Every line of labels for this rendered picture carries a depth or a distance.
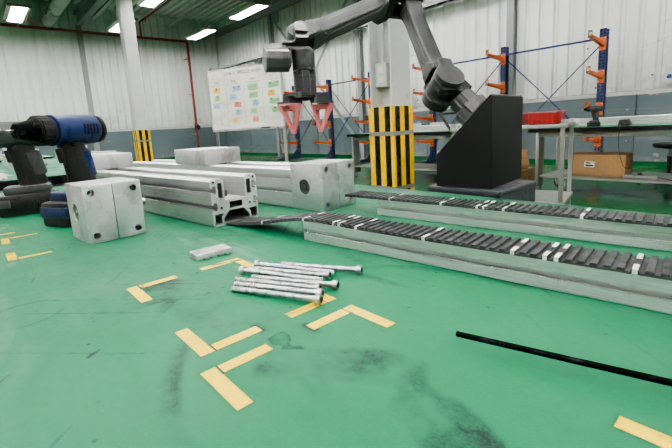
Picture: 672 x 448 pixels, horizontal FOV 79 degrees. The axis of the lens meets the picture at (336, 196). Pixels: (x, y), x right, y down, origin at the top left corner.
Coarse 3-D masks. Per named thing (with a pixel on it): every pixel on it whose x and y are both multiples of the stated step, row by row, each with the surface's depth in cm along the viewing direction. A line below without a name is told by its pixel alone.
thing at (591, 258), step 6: (582, 252) 40; (588, 252) 39; (594, 252) 40; (600, 252) 39; (606, 252) 40; (582, 258) 38; (588, 258) 38; (594, 258) 37; (600, 258) 37; (576, 264) 37; (582, 264) 37; (588, 264) 37; (594, 264) 36; (600, 264) 37
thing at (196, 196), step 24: (120, 168) 115; (144, 168) 106; (144, 192) 90; (168, 192) 82; (192, 192) 76; (216, 192) 73; (240, 192) 78; (168, 216) 84; (192, 216) 77; (216, 216) 75; (240, 216) 79
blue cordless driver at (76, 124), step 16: (16, 128) 73; (32, 128) 74; (48, 128) 76; (64, 128) 79; (80, 128) 82; (96, 128) 85; (48, 144) 78; (64, 144) 81; (80, 144) 83; (64, 160) 81; (80, 160) 83; (80, 176) 83; (64, 192) 80; (48, 208) 80; (64, 208) 78; (48, 224) 81; (64, 224) 79
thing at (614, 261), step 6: (612, 252) 39; (618, 252) 39; (624, 252) 39; (630, 252) 38; (606, 258) 38; (612, 258) 37; (618, 258) 38; (624, 258) 37; (630, 258) 38; (606, 264) 36; (612, 264) 36; (618, 264) 36; (624, 264) 36; (612, 270) 35; (618, 270) 35; (624, 270) 35
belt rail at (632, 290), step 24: (312, 240) 61; (336, 240) 57; (360, 240) 55; (384, 240) 52; (408, 240) 49; (432, 264) 48; (456, 264) 46; (480, 264) 44; (504, 264) 43; (528, 264) 40; (552, 264) 39; (552, 288) 39; (576, 288) 38; (600, 288) 36; (624, 288) 36; (648, 288) 34
